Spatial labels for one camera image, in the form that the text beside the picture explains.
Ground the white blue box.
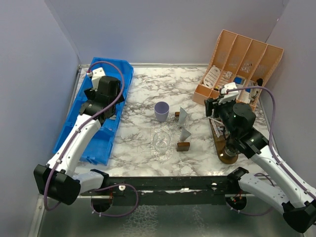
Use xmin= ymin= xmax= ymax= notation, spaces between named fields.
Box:
xmin=234 ymin=77 xmax=245 ymax=84

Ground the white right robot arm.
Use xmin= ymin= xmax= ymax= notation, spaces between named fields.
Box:
xmin=204 ymin=98 xmax=316 ymax=233

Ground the white oval soap packet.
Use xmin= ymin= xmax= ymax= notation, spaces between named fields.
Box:
xmin=203 ymin=65 xmax=221 ymax=88

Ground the blue plastic bin organizer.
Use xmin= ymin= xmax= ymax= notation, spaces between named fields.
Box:
xmin=53 ymin=57 xmax=134 ymax=165

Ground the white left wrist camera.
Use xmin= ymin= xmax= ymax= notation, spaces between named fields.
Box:
xmin=87 ymin=67 xmax=106 ymax=88

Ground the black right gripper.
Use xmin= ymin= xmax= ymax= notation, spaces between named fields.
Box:
xmin=205 ymin=95 xmax=237 ymax=137

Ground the lilac plastic cup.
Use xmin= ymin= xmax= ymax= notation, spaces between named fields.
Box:
xmin=154 ymin=101 xmax=169 ymax=122

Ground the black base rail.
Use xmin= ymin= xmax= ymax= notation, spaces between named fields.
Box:
xmin=81 ymin=175 xmax=241 ymax=206

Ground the brown oval wooden tray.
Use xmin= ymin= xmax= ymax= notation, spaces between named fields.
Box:
xmin=209 ymin=119 xmax=238 ymax=164

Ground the clear square toothbrush holder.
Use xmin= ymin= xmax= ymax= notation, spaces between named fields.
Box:
xmin=211 ymin=120 xmax=230 ymax=141

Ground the clear plastic cup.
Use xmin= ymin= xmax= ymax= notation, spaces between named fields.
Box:
xmin=153 ymin=131 xmax=171 ymax=161

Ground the peach compartment organizer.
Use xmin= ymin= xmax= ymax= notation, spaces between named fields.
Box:
xmin=193 ymin=30 xmax=284 ymax=109

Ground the dark blue plastic cup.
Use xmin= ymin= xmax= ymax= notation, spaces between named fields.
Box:
xmin=222 ymin=146 xmax=239 ymax=159

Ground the brown lid clear box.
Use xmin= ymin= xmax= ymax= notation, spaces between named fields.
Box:
xmin=174 ymin=112 xmax=180 ymax=121
xmin=176 ymin=142 xmax=191 ymax=152

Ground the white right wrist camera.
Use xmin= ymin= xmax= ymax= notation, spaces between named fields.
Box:
xmin=218 ymin=82 xmax=239 ymax=105

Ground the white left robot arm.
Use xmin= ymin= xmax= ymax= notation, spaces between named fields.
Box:
xmin=34 ymin=76 xmax=125 ymax=210

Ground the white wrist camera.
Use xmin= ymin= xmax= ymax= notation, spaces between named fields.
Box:
xmin=87 ymin=67 xmax=106 ymax=88
xmin=218 ymin=82 xmax=239 ymax=105

